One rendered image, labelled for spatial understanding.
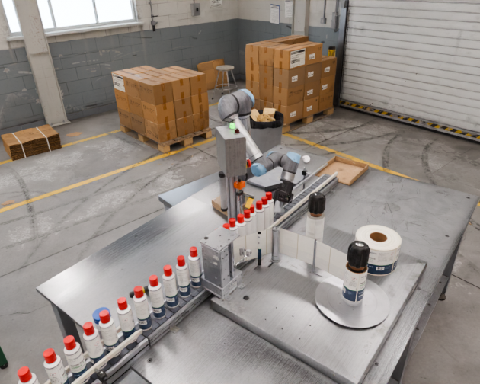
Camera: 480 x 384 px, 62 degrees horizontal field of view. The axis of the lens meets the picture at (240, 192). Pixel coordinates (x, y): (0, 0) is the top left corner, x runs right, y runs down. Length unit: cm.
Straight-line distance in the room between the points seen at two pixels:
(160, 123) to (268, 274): 367
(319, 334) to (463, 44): 483
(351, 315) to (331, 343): 16
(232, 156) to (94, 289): 90
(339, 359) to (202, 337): 54
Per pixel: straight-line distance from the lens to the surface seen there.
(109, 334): 158
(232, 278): 179
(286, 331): 167
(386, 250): 189
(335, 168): 297
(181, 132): 550
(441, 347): 298
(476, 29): 591
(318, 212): 194
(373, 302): 182
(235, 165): 182
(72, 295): 206
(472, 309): 332
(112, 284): 205
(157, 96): 518
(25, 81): 696
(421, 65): 623
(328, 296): 181
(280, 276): 189
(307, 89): 600
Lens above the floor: 213
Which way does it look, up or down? 30 degrees down
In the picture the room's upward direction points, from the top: 2 degrees counter-clockwise
